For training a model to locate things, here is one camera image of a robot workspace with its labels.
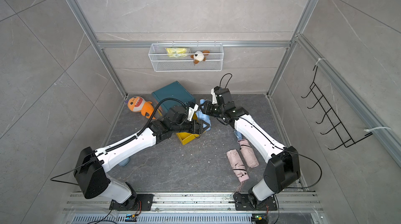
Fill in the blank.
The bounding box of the black wire wall hook rack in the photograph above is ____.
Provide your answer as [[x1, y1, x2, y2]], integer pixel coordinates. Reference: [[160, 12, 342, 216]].
[[301, 66, 373, 151]]

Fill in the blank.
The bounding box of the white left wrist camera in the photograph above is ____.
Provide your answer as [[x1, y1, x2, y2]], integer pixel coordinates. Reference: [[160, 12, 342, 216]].
[[187, 102, 199, 121]]

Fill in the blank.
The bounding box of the pink folded umbrella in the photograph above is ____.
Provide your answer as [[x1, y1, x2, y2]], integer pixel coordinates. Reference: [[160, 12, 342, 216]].
[[239, 139, 259, 168], [226, 149, 249, 183]]

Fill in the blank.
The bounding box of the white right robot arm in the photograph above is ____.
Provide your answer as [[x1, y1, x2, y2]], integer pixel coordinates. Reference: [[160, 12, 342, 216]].
[[200, 86, 301, 208]]

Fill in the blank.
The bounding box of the teal and yellow drawer box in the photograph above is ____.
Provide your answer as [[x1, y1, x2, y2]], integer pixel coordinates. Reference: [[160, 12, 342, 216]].
[[151, 81, 210, 146]]

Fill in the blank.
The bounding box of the light blue cup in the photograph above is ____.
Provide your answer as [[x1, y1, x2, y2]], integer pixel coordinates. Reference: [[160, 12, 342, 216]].
[[119, 157, 130, 167]]

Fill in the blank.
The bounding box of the metal base rail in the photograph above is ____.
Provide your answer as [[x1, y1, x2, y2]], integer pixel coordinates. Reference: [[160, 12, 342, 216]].
[[58, 192, 328, 224]]

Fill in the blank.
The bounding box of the white wire wall basket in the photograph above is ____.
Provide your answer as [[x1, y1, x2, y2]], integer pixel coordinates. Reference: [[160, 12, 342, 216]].
[[148, 42, 224, 72]]

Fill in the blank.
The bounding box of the blue umbrella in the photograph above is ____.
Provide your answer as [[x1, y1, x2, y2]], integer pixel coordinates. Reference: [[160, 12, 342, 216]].
[[196, 99, 211, 131], [235, 131, 242, 140]]

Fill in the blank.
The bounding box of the pink folded umbrella rear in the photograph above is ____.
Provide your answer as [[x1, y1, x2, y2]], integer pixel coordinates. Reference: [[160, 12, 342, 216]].
[[239, 139, 259, 168]]

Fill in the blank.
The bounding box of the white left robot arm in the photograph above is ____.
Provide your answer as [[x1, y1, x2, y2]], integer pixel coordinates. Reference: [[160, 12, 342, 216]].
[[74, 105, 210, 210]]

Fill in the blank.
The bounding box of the yellow package in basket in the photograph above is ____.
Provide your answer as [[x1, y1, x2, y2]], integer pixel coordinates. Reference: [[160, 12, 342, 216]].
[[166, 47, 191, 58]]

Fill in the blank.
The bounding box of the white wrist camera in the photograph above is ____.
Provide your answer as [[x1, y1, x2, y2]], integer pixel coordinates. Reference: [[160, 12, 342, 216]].
[[187, 102, 199, 121], [211, 86, 219, 104]]

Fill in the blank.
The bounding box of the orange shark plush toy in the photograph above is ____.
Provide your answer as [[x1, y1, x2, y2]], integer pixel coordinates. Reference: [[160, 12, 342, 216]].
[[127, 96, 154, 118]]

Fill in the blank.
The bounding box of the pink folded umbrella front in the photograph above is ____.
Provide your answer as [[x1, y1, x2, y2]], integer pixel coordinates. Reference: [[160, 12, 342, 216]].
[[226, 149, 249, 183]]

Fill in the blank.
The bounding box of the brown white plush dog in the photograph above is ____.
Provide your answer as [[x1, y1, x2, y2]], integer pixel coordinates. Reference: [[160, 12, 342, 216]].
[[191, 50, 210, 65]]

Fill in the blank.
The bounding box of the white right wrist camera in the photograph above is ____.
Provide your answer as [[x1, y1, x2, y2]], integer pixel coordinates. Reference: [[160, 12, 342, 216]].
[[211, 86, 219, 104]]

